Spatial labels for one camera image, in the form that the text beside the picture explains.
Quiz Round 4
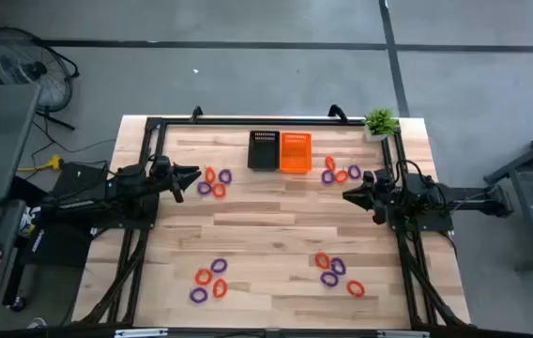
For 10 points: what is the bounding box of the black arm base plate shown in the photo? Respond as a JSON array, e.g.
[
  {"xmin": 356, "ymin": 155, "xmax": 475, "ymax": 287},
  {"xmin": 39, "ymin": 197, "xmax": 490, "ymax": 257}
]
[
  {"xmin": 90, "ymin": 213, "xmax": 160, "ymax": 230},
  {"xmin": 390, "ymin": 213, "xmax": 455, "ymax": 233}
]

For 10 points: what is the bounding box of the white blue yellow packet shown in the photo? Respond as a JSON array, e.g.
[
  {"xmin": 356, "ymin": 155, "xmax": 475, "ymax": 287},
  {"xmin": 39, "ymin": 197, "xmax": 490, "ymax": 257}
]
[{"xmin": 16, "ymin": 206, "xmax": 43, "ymax": 238}]

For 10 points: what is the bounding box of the silver metal bracket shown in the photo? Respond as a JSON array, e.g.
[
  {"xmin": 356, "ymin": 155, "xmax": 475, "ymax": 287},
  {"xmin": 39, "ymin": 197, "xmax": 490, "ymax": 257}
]
[
  {"xmin": 114, "ymin": 328, "xmax": 169, "ymax": 338},
  {"xmin": 376, "ymin": 330, "xmax": 431, "ymax": 338}
]

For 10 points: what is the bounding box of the black caster wheel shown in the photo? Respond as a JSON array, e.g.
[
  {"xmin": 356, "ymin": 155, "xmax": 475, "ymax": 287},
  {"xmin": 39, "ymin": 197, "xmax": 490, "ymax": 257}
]
[{"xmin": 7, "ymin": 295, "xmax": 27, "ymax": 314}]

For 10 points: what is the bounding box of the black flat box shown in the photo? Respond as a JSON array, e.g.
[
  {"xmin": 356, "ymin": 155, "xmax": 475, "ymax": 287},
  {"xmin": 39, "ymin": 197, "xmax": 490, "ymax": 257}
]
[{"xmin": 53, "ymin": 161, "xmax": 109, "ymax": 201}]

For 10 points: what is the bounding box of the black floor fan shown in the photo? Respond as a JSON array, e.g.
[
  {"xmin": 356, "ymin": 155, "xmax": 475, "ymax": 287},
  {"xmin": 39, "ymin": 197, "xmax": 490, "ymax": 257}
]
[{"xmin": 0, "ymin": 26, "xmax": 81, "ymax": 131}]

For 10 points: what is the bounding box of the black floor cable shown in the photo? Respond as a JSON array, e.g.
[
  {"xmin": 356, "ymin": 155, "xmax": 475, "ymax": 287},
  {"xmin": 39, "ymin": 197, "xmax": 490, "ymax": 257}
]
[{"xmin": 29, "ymin": 119, "xmax": 118, "ymax": 170}]

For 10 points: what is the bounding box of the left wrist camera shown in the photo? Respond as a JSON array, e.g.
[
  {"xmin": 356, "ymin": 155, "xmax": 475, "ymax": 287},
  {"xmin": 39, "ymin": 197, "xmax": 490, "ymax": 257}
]
[{"xmin": 153, "ymin": 156, "xmax": 173, "ymax": 177}]

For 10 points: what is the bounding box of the black plastic basket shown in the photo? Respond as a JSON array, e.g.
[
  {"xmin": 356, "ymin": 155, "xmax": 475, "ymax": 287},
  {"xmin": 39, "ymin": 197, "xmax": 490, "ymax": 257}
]
[{"xmin": 247, "ymin": 130, "xmax": 281, "ymax": 171}]

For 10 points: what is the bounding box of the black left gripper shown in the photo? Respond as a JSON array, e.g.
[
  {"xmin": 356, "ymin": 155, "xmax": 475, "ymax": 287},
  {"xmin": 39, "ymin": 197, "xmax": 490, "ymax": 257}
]
[{"xmin": 156, "ymin": 161, "xmax": 202, "ymax": 205}]

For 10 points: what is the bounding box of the orange plastic basket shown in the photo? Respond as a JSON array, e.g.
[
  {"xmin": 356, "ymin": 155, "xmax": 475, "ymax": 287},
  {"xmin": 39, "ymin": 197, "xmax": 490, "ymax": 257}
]
[{"xmin": 279, "ymin": 131, "xmax": 313, "ymax": 175}]

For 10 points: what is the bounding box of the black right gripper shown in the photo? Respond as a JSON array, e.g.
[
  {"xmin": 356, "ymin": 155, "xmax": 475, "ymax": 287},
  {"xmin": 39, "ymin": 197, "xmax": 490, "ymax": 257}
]
[{"xmin": 343, "ymin": 169, "xmax": 392, "ymax": 226}]

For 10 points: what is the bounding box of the yellow power plug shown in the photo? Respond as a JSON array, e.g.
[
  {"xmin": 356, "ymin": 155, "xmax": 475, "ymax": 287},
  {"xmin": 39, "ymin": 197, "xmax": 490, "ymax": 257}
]
[{"xmin": 17, "ymin": 154, "xmax": 65, "ymax": 173}]

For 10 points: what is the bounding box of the black aluminium rig frame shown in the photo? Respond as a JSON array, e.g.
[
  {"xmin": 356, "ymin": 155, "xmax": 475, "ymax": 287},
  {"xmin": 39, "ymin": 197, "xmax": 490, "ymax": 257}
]
[{"xmin": 71, "ymin": 115, "xmax": 474, "ymax": 338}]

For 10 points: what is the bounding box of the green plant in white pot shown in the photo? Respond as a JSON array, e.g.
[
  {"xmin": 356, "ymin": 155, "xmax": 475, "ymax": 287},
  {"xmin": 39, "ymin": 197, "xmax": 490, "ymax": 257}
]
[{"xmin": 363, "ymin": 107, "xmax": 400, "ymax": 144}]

